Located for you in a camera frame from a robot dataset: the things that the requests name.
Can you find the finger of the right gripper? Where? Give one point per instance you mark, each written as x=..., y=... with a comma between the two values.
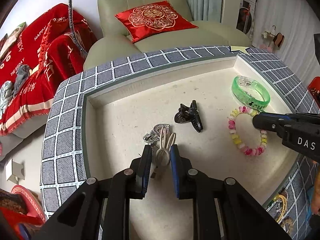
x=269, y=121

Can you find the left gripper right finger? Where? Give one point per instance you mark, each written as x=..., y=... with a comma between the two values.
x=222, y=209

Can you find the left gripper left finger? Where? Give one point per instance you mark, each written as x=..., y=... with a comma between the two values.
x=101, y=205

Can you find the grey jewelry tray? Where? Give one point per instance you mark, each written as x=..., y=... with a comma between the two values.
x=117, y=116

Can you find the green translucent bangle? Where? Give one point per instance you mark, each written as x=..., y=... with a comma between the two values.
x=251, y=93

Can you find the yellow star sticker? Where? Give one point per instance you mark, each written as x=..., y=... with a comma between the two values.
x=241, y=49

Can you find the black hair claw clip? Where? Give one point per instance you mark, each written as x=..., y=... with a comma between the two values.
x=189, y=114

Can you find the small silver charm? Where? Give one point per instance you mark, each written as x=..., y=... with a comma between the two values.
x=154, y=135

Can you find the white washing machine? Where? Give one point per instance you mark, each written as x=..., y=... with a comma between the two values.
x=246, y=15

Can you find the grey crumpled clothes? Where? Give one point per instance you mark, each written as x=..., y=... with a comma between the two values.
x=10, y=89

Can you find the red embroidered cushion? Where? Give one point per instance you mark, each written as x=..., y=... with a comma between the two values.
x=152, y=19

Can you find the red bed blanket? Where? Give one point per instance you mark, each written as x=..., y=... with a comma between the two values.
x=47, y=47

